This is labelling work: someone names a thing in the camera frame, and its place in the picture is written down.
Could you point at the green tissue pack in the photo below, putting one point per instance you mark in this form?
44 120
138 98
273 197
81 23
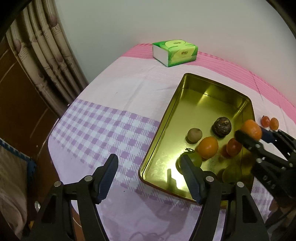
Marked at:
174 52

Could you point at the orange cherry tomato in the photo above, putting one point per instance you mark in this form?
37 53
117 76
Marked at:
274 124

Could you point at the large orange kumquat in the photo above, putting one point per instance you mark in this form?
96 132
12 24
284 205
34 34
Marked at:
208 147

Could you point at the pink purple checkered tablecloth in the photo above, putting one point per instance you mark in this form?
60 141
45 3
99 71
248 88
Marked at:
119 112

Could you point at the red cherry tomato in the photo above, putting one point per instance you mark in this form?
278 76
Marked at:
265 121

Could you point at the dark brown wrinkled fruit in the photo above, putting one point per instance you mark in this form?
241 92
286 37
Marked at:
222 127

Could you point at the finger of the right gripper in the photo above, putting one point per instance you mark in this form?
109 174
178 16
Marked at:
247 142
280 139

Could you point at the green tomato with stem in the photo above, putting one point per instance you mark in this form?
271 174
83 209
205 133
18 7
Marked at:
193 155

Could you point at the brown green longan fruit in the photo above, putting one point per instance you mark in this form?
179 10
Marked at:
194 135

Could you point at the small green fruit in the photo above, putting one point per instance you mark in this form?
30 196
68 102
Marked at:
232 174

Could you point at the gold metal tray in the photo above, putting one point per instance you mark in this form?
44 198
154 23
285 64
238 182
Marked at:
200 121

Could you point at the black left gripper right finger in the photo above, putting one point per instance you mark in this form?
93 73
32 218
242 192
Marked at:
194 178

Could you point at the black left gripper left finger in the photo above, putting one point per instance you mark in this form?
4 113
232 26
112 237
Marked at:
103 178

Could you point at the small orange kumquat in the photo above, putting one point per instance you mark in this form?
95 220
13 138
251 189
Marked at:
252 129

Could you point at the brown wooden furniture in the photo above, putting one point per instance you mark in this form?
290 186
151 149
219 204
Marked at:
26 122

